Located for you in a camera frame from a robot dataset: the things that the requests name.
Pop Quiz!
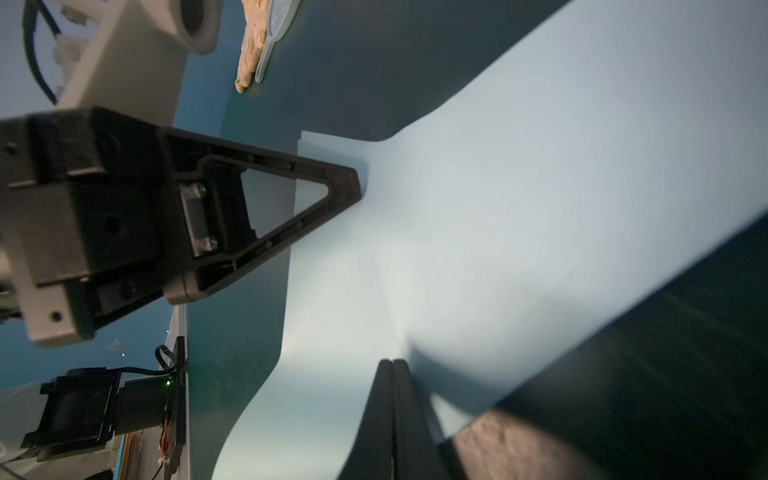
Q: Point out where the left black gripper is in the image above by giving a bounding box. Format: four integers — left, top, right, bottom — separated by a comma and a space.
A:
1, 108, 362, 347

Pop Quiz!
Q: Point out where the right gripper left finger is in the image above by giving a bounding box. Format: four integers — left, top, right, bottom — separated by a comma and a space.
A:
337, 360, 395, 480

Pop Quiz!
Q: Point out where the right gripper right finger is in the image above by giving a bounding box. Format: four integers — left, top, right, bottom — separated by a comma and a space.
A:
393, 359, 451, 480

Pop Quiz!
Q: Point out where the light blue square paper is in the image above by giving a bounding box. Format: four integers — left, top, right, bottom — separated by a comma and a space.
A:
213, 1, 767, 479

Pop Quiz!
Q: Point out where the beige work glove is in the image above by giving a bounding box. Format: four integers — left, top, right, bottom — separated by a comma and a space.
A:
235, 0, 271, 93

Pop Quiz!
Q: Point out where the small blue hand brush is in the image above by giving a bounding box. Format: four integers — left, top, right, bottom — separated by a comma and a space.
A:
254, 0, 301, 83

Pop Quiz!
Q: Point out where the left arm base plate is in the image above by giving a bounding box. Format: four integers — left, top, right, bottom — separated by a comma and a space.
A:
163, 336, 187, 479

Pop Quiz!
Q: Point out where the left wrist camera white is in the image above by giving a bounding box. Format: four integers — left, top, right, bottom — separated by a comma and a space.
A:
54, 0, 223, 126

